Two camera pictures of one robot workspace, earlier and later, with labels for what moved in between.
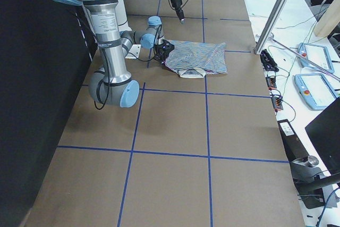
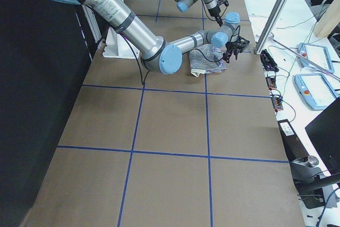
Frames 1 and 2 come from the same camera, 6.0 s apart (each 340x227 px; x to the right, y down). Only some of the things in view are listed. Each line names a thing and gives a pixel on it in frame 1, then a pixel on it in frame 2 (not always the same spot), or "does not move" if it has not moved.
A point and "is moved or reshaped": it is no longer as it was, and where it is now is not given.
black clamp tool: (268, 62) does not move
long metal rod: (311, 62) does not move
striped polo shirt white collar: (194, 59) is moved or reshaped
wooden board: (330, 17) does not move
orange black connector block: (271, 82) does not move
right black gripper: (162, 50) -> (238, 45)
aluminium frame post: (277, 12) does not move
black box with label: (295, 149) does not move
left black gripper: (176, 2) -> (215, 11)
